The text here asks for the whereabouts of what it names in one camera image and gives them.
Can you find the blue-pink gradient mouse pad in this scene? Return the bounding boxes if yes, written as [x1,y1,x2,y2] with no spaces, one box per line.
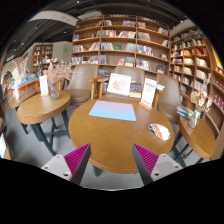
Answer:
[88,100,137,122]

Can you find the small white table sign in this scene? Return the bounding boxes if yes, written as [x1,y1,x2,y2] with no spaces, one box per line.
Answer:
[38,75,50,97]

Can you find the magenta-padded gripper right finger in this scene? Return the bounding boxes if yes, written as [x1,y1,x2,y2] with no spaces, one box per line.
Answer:
[131,143,184,186]

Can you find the distant wooden bookshelf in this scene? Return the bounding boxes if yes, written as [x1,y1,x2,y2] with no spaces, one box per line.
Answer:
[32,43,54,76]

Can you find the glass vase with dried flowers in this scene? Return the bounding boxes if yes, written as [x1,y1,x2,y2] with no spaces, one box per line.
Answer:
[44,61,74,101]

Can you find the dark blue book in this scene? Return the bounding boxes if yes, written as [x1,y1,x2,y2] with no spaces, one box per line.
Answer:
[129,82,143,99]

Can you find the white sign on wooden base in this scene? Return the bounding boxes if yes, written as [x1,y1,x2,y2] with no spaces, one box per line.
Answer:
[138,77,158,111]

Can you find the white and orange computer mouse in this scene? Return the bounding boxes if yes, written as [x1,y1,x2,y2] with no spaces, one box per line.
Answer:
[147,122,172,141]

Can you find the orange display counter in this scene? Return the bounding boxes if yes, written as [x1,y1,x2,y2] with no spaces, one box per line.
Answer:
[6,78,41,98]

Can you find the white framed floral picture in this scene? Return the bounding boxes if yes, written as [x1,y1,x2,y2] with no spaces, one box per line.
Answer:
[106,72,132,97]

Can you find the stack of colourful books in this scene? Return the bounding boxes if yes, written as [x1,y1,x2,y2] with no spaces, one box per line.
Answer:
[175,103,194,120]

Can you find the round wooden side table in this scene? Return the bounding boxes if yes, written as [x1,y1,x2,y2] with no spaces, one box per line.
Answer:
[16,90,72,157]
[176,114,218,164]

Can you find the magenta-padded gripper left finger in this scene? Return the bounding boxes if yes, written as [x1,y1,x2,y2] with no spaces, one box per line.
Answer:
[40,143,92,186]

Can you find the wide wooden bookshelf with books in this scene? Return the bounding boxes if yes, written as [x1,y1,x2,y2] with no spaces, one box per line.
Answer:
[70,14,171,76]

